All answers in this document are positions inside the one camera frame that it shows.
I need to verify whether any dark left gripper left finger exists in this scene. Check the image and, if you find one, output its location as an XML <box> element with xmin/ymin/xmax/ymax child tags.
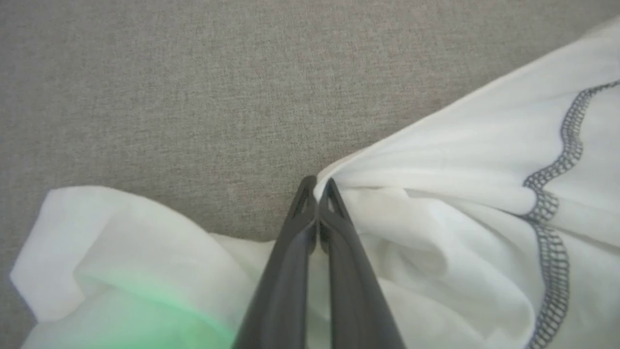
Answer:
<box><xmin>232</xmin><ymin>175</ymin><xmax>318</xmax><ymax>349</ymax></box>

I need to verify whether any grey fabric sofa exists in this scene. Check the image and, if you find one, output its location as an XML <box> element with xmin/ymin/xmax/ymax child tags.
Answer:
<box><xmin>0</xmin><ymin>0</ymin><xmax>620</xmax><ymax>349</ymax></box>

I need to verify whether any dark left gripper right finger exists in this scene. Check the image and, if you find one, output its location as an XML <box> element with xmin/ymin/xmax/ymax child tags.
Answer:
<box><xmin>318</xmin><ymin>178</ymin><xmax>405</xmax><ymax>349</ymax></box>

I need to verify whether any white garment with grey stitching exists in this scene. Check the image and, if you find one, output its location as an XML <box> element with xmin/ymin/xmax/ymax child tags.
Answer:
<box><xmin>10</xmin><ymin>17</ymin><xmax>620</xmax><ymax>349</ymax></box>

